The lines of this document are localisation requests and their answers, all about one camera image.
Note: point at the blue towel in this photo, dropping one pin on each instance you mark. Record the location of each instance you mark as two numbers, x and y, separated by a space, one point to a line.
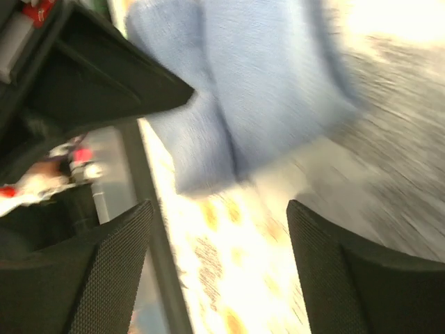
267 77

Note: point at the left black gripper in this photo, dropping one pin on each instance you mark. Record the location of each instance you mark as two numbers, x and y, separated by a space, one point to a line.
77 68

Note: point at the floral table mat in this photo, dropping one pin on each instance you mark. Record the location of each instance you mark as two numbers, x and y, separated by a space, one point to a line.
379 174

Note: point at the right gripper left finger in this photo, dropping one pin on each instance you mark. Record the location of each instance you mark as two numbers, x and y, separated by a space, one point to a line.
86 284

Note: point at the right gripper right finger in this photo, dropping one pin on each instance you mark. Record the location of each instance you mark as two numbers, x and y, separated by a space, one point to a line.
353 285

